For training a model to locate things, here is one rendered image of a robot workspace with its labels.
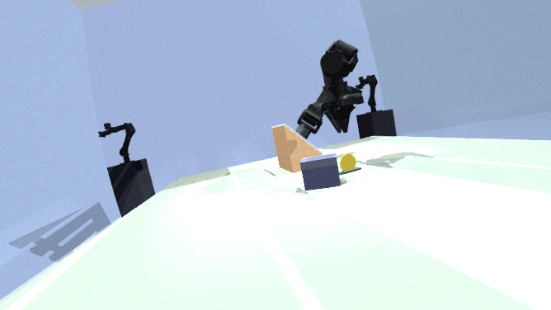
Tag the thin gold coin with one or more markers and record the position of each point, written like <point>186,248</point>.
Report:
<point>347,162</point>

